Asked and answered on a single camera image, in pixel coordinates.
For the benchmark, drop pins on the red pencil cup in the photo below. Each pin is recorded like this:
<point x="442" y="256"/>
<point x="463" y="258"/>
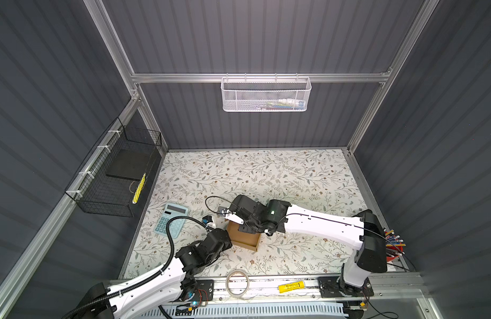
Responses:
<point x="391" y="258"/>

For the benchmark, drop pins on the clear tape roll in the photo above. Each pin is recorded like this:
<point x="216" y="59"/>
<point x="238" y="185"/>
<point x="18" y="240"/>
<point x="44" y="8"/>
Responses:
<point x="237" y="283"/>

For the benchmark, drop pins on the brown cardboard box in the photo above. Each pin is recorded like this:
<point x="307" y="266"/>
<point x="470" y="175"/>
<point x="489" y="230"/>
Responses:
<point x="241" y="239"/>

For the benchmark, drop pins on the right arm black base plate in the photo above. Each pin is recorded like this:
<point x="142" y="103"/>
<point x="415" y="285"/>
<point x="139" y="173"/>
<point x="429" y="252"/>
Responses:
<point x="334" y="287"/>

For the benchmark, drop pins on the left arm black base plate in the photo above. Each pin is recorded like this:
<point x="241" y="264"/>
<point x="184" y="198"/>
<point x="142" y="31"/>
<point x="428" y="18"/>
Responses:
<point x="202" y="292"/>

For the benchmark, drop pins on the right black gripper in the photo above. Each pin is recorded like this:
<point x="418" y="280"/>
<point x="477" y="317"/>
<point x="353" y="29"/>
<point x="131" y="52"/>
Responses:
<point x="237" y="205"/>

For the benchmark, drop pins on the yellow label tag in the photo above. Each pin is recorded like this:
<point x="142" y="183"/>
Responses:
<point x="291" y="287"/>

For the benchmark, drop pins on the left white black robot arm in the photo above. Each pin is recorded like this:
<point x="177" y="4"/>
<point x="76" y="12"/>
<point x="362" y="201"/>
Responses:
<point x="174" y="280"/>

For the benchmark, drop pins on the white wire mesh basket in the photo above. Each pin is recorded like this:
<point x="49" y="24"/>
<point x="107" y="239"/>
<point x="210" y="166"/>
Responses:
<point x="243" y="94"/>

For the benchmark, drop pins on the teal calculator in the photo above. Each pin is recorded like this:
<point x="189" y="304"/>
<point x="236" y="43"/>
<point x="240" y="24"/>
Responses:
<point x="171" y="211"/>

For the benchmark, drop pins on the floral table mat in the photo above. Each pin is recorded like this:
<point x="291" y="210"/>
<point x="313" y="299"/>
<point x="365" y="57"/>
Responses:
<point x="319" y="180"/>

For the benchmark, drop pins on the white vented strip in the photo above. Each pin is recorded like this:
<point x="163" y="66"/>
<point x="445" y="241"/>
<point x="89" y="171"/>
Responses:
<point x="257" y="310"/>

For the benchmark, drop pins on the markers in white basket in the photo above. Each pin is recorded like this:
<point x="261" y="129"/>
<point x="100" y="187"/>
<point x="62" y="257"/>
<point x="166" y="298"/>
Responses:
<point x="289" y="105"/>

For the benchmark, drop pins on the black flat pad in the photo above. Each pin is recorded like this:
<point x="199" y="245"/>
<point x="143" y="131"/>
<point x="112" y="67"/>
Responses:
<point x="128" y="165"/>

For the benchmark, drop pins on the coloured pencils bundle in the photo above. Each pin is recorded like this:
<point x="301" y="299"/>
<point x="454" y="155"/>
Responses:
<point x="394" y="244"/>

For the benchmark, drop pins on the black wire basket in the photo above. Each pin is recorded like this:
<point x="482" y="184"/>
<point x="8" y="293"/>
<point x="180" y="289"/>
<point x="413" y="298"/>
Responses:
<point x="115" y="180"/>

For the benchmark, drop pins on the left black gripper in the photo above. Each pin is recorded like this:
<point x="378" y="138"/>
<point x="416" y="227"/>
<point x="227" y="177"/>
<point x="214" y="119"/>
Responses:
<point x="215" y="238"/>

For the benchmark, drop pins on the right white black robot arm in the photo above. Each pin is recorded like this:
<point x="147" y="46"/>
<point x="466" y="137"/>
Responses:
<point x="362" y="233"/>

